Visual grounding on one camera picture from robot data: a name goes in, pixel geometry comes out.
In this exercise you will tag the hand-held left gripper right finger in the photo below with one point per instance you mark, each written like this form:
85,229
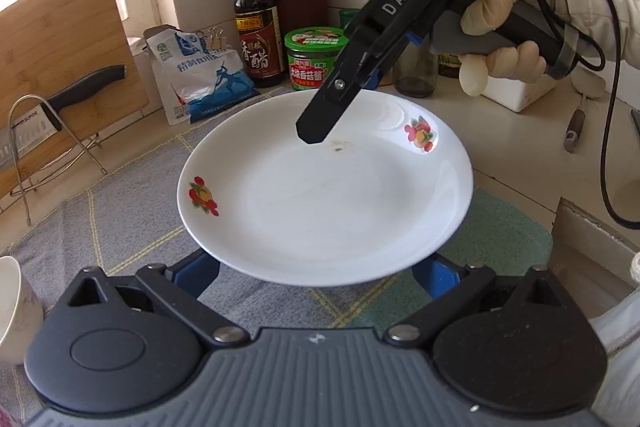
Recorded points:
435,277

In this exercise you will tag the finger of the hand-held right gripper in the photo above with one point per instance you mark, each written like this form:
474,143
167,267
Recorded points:
381,69
325,112

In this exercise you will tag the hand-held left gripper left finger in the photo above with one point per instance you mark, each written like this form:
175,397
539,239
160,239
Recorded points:
192,274

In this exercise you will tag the white flower-print plate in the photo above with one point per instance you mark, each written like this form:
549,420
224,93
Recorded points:
300,217

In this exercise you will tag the red-capped glass bottle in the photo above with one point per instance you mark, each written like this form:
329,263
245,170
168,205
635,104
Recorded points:
415,77

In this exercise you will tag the green-lidded sauce jar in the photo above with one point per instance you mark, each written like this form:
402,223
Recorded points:
310,67

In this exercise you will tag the small dark green jar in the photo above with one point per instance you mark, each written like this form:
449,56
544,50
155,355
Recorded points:
348,18

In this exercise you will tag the yellow-capped oil bottle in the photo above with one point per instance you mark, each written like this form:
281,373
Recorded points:
448,65

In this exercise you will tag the grey-green checked dish towel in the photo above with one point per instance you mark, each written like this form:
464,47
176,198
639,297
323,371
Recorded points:
125,227

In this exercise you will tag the dark vinegar bottle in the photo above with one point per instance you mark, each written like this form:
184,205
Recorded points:
257,57

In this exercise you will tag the white and blue salt bag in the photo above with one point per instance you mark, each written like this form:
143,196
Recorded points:
200,77

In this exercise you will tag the white plastic container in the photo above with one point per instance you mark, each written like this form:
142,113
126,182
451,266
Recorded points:
520,94

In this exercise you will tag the white ceramic bowl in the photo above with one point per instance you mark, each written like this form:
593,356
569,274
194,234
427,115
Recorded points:
17,307

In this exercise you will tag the person's white garment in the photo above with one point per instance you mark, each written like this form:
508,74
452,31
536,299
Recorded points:
620,347

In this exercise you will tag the bamboo cutting board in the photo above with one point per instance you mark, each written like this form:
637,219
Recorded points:
60,37

